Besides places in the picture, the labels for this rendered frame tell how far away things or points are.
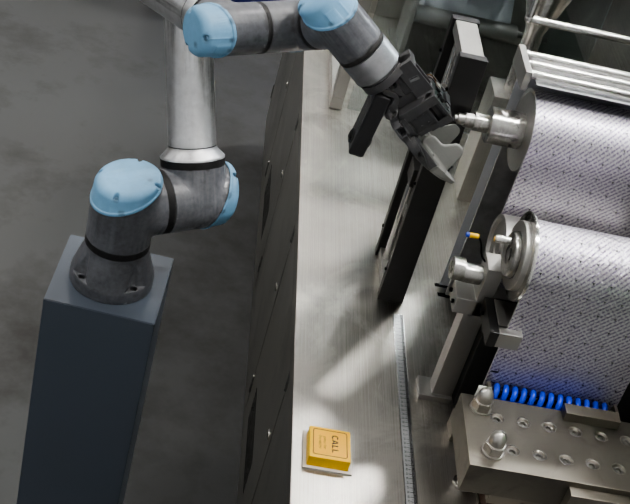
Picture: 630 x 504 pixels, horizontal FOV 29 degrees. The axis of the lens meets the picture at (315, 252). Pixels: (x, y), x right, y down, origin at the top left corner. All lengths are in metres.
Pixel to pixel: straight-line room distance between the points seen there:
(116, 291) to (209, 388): 1.24
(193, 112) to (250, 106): 2.50
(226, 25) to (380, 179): 1.05
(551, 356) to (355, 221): 0.67
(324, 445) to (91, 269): 0.52
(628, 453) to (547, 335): 0.23
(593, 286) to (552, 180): 0.24
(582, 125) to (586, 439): 0.52
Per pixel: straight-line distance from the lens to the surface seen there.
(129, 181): 2.14
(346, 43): 1.75
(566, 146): 2.12
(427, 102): 1.81
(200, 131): 2.18
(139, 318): 2.21
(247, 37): 1.77
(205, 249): 3.89
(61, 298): 2.23
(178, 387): 3.41
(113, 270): 2.20
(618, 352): 2.09
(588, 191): 2.17
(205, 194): 2.19
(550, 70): 2.15
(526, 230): 1.97
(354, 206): 2.63
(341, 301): 2.36
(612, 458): 2.07
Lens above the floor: 2.34
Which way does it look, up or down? 36 degrees down
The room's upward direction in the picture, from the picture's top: 16 degrees clockwise
